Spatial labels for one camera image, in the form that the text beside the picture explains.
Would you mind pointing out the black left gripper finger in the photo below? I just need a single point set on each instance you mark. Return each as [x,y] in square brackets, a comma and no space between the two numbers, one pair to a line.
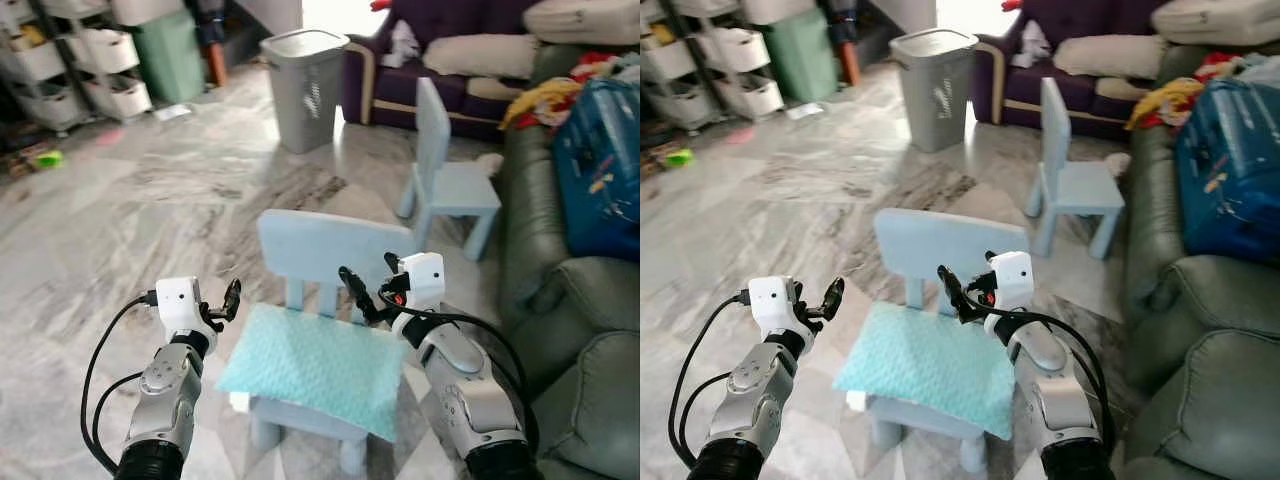
[232,298]
[834,298]

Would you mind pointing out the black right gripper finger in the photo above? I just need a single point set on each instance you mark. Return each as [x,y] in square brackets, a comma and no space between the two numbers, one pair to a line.
[954,288]
[392,264]
[992,262]
[355,288]

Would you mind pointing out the teal dotted pillow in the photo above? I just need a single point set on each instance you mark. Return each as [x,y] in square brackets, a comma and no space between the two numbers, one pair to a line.
[925,365]
[310,365]

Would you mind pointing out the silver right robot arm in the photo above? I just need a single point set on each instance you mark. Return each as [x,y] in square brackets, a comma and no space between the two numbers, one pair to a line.
[1050,390]
[470,390]

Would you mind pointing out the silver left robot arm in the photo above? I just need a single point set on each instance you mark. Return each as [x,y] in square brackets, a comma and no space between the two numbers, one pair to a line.
[752,390]
[165,385]

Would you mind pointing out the green leather sofa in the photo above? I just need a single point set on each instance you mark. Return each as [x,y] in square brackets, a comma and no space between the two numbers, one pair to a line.
[590,340]
[1210,350]

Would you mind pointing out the purple sofa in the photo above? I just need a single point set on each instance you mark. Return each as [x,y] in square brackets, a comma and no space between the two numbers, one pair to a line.
[1075,20]
[440,20]

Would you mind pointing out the light blue child chair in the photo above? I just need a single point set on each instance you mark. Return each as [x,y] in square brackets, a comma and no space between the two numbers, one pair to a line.
[935,243]
[320,245]
[1080,185]
[455,185]

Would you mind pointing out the grey plastic waste bin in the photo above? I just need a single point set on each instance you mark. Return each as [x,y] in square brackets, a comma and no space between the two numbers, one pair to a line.
[305,95]
[935,95]

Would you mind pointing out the white paper sheet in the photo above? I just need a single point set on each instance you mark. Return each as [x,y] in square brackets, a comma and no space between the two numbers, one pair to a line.
[806,110]
[173,111]

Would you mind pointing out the small green toy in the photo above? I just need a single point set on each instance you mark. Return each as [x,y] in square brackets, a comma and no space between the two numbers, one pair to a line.
[49,158]
[679,157]

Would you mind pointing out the white cloth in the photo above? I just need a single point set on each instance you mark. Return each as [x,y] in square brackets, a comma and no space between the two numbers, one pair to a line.
[1031,45]
[403,45]

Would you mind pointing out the yellow cloth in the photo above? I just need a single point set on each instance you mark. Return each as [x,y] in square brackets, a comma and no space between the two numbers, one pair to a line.
[540,100]
[1165,100]

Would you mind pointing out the small beige cushion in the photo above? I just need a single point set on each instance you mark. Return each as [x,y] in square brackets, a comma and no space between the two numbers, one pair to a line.
[1108,57]
[480,57]

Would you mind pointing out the blue bag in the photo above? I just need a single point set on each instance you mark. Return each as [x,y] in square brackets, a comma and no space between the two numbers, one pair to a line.
[600,160]
[1235,160]

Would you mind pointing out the green plastic container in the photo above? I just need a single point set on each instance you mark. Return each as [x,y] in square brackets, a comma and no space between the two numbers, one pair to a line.
[803,55]
[172,55]

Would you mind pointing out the white drawer storage rack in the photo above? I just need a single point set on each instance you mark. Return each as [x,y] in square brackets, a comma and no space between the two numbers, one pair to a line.
[745,58]
[665,62]
[112,60]
[35,65]

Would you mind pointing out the red cloth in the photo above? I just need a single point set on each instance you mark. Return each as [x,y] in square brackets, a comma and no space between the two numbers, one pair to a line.
[1216,66]
[595,66]

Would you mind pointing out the large beige cushion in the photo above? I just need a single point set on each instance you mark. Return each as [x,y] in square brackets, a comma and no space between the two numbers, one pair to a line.
[1215,20]
[585,20]

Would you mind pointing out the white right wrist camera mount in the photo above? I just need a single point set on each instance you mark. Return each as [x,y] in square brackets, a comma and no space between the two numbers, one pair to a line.
[1013,278]
[424,278]

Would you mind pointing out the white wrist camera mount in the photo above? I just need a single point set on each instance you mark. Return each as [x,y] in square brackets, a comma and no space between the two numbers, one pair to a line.
[424,278]
[1013,278]
[178,303]
[770,303]

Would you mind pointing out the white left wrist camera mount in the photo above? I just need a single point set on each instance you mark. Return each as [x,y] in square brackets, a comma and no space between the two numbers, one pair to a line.
[178,303]
[770,303]

